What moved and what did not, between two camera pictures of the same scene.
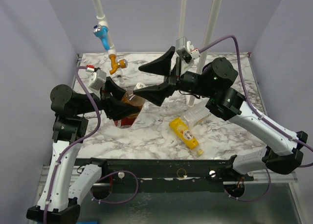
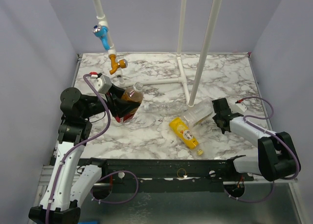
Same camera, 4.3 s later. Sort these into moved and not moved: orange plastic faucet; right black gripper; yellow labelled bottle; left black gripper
Moved: right black gripper
Not moved: orange plastic faucet; left black gripper; yellow labelled bottle
